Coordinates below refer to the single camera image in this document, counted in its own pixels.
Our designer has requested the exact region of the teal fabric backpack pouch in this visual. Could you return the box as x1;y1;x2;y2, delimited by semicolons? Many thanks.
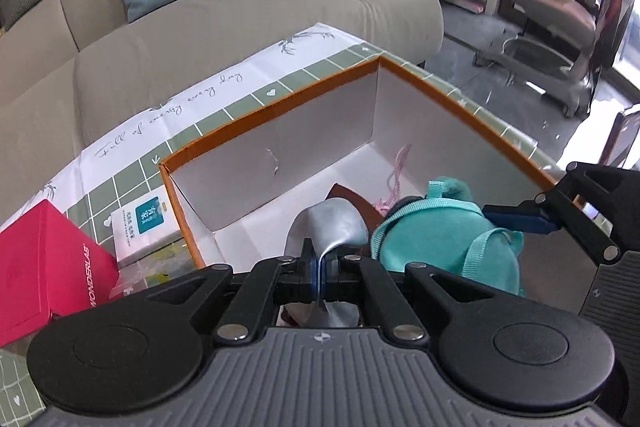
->
370;176;524;296

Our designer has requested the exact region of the clear plastic zip bag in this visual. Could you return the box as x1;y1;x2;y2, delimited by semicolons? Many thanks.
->
110;239;195;300

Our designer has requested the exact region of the orange white cardboard box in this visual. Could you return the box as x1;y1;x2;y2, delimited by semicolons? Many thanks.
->
160;57;597;313

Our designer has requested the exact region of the white teal tissue pack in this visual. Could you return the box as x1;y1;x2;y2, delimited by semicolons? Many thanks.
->
111;186;182;269

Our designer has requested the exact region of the silver fabric pouch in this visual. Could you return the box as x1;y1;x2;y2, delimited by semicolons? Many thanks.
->
281;198;369;329

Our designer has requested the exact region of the smartphone on stand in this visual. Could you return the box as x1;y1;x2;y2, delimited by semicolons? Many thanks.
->
599;104;640;168

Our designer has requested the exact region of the pink grey office chair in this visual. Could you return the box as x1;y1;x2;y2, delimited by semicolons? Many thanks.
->
473;0;622;119

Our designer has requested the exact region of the brown fabric pouch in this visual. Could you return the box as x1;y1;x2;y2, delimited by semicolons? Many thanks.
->
326;183;384;233

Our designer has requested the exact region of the red transparent cube box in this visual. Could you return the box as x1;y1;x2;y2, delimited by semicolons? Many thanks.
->
1;200;118;349

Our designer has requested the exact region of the beige fabric sofa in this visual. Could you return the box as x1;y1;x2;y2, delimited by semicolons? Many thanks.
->
1;0;444;218

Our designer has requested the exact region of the pink drawstring pouch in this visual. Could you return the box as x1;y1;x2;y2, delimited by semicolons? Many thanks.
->
373;144;411;216

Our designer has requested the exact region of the green grid tablecloth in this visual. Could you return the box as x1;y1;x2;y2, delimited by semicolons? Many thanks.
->
0;22;566;427

